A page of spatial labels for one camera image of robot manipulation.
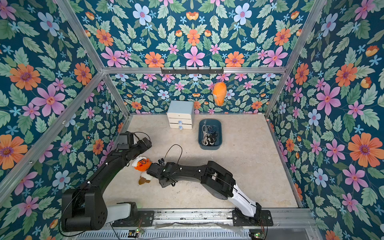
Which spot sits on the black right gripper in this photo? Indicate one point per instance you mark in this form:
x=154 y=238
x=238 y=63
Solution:
x=154 y=171

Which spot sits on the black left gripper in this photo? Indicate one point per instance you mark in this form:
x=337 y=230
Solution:
x=143 y=146

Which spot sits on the cream kitchen scissors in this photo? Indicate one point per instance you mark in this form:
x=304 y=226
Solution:
x=206 y=140

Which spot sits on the blue handled scissors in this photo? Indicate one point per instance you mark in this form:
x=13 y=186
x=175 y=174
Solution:
x=212 y=131

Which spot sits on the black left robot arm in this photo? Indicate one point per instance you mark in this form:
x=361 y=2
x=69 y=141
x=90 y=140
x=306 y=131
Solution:
x=84 y=208

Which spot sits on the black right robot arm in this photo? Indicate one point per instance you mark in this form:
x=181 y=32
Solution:
x=218 y=181

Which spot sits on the teal plastic storage box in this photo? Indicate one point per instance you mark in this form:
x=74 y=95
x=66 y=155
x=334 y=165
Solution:
x=215 y=142

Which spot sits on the orange tiger plush toy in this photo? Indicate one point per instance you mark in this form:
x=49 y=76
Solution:
x=141 y=164

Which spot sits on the brown white plush toy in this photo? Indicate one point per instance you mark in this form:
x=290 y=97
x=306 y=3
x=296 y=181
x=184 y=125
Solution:
x=145 y=178

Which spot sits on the cream mini drawer cabinet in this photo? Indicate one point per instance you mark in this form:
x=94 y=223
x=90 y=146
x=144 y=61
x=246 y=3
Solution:
x=181 y=111

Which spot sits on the white ventilation grille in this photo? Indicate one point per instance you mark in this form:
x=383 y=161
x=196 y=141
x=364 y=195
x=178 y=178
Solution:
x=167 y=234

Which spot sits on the orange plush toy hanging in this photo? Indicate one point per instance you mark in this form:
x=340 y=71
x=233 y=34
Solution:
x=219 y=93

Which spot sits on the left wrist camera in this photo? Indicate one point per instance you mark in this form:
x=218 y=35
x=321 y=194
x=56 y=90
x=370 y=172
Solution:
x=125 y=141

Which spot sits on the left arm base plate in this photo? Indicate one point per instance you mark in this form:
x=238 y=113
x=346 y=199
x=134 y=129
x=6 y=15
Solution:
x=136 y=219

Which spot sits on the black wall hook rail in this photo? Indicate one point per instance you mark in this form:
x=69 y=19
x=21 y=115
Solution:
x=197 y=70

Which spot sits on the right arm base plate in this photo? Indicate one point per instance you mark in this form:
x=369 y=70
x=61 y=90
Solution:
x=262 y=218

